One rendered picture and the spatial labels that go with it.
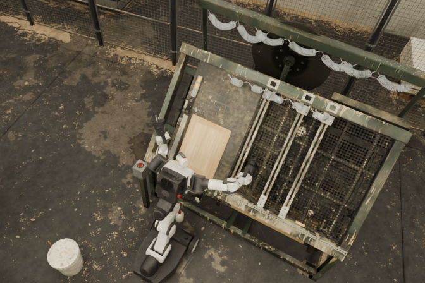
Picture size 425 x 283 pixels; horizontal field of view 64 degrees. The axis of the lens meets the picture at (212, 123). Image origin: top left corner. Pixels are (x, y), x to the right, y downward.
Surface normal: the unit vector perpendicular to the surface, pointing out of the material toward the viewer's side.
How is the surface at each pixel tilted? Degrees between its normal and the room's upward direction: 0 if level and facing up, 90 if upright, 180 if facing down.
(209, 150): 50
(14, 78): 0
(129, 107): 0
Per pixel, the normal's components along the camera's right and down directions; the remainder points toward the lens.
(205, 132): -0.31, 0.11
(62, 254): 0.07, -0.63
